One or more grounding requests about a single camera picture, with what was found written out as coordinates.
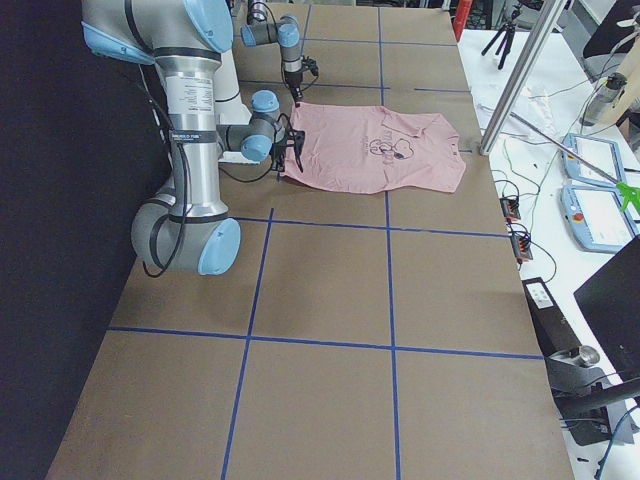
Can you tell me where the black box with label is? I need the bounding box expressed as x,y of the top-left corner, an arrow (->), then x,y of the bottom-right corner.
522,277 -> 581,357

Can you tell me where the black monitor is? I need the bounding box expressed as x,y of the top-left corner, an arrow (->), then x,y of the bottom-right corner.
574,237 -> 639,380

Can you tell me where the lower teach pendant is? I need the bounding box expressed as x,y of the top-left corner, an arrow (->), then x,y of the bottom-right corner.
560,185 -> 638,254

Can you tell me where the aluminium frame post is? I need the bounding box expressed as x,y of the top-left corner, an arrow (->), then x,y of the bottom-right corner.
479,0 -> 566,156

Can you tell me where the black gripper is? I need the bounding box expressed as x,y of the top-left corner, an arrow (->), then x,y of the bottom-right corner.
272,129 -> 305,173
283,71 -> 303,106

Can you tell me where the teach pendant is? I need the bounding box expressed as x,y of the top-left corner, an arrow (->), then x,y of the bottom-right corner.
560,185 -> 638,254
561,133 -> 626,187

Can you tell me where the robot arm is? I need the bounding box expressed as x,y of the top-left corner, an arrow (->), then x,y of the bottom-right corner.
240,1 -> 304,105
82,1 -> 317,278

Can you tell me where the water bottle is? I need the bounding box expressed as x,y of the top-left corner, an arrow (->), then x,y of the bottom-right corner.
581,72 -> 627,126

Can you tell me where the black camera tripod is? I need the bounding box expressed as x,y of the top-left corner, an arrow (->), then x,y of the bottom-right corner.
481,8 -> 520,70

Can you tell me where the black power strip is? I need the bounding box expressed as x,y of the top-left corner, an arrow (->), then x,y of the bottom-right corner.
499,197 -> 521,223
506,222 -> 533,264

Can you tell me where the pink Snoopy t-shirt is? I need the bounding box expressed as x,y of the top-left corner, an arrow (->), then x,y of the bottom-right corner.
284,103 -> 466,194

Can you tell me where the upper teach pendant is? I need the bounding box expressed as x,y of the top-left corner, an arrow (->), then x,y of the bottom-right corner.
561,133 -> 626,187

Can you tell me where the black monitor stand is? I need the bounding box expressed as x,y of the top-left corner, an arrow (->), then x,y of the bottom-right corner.
545,352 -> 639,446

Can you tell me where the black camera cable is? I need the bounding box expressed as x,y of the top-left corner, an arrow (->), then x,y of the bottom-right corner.
138,64 -> 301,279
259,2 -> 321,94

